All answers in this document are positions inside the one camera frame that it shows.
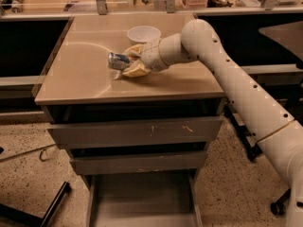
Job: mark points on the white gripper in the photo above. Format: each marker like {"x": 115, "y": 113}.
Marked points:
{"x": 151, "y": 57}

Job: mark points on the redbull can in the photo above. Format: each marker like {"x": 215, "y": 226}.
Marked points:
{"x": 118, "y": 61}

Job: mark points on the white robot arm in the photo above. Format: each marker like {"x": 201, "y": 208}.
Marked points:
{"x": 275, "y": 130}

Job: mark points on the beige top drawer cabinet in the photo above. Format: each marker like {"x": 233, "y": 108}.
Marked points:
{"x": 79, "y": 73}

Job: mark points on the grey top drawer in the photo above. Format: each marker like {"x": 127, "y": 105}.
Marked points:
{"x": 136, "y": 132}

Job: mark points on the grey drawer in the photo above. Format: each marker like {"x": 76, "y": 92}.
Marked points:
{"x": 138, "y": 163}
{"x": 136, "y": 132}

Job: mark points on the grey middle drawer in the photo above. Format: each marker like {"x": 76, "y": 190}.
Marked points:
{"x": 138, "y": 163}

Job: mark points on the open bottom drawer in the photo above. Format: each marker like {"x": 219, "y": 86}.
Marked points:
{"x": 149, "y": 199}

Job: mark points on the white ceramic bowl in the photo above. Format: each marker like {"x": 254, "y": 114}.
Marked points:
{"x": 143, "y": 34}

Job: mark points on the black metal leg left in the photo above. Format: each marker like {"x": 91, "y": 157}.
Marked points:
{"x": 31, "y": 220}

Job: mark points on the black office chair base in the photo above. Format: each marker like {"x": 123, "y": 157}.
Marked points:
{"x": 278, "y": 207}

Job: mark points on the black desk frame right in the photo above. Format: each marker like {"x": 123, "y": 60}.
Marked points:
{"x": 252, "y": 151}

